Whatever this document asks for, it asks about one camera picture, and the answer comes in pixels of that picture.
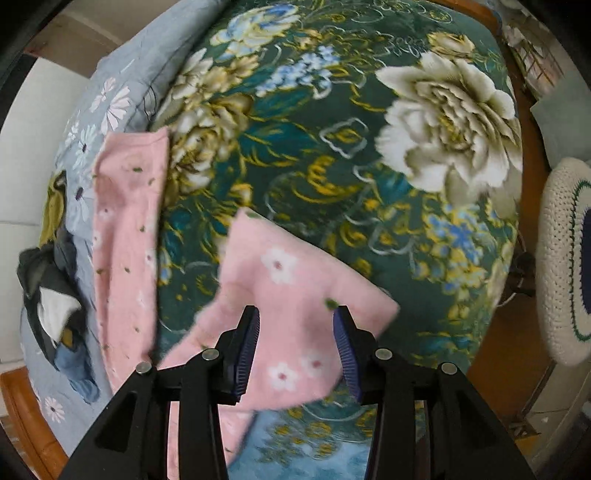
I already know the pink fleece pajama garment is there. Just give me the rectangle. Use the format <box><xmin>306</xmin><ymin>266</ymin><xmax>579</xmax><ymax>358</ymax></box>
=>
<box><xmin>92</xmin><ymin>129</ymin><xmax>399</xmax><ymax>461</ymax></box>

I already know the light blue garment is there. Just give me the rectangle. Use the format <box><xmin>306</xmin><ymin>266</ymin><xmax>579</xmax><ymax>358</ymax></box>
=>
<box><xmin>54</xmin><ymin>341</ymin><xmax>100</xmax><ymax>404</ymax></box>

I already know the wooden bed headboard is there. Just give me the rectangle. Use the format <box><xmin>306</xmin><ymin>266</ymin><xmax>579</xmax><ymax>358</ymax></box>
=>
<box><xmin>1</xmin><ymin>367</ymin><xmax>68</xmax><ymax>479</ymax></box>

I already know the black dark garment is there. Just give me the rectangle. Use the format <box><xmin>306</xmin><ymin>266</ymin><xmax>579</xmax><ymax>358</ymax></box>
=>
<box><xmin>16</xmin><ymin>228</ymin><xmax>86</xmax><ymax>364</ymax></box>

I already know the white crochet stool cushion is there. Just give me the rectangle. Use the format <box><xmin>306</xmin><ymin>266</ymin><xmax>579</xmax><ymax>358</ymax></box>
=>
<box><xmin>536</xmin><ymin>158</ymin><xmax>590</xmax><ymax>366</ymax></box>

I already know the olive green garment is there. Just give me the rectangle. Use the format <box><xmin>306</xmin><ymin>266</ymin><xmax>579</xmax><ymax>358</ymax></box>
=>
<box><xmin>39</xmin><ymin>171</ymin><xmax>67</xmax><ymax>247</ymax></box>

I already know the teal floral plush blanket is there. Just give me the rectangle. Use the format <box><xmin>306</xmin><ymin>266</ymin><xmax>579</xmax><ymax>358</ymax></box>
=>
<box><xmin>149</xmin><ymin>0</ymin><xmax>524</xmax><ymax>480</ymax></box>

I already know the grey floral quilt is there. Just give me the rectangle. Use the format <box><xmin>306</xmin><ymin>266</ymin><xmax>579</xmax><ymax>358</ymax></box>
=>
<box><xmin>21</xmin><ymin>0</ymin><xmax>226</xmax><ymax>455</ymax></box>

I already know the white black sliding wardrobe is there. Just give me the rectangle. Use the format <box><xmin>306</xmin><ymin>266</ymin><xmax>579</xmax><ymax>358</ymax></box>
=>
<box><xmin>1</xmin><ymin>55</ymin><xmax>87</xmax><ymax>371</ymax></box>

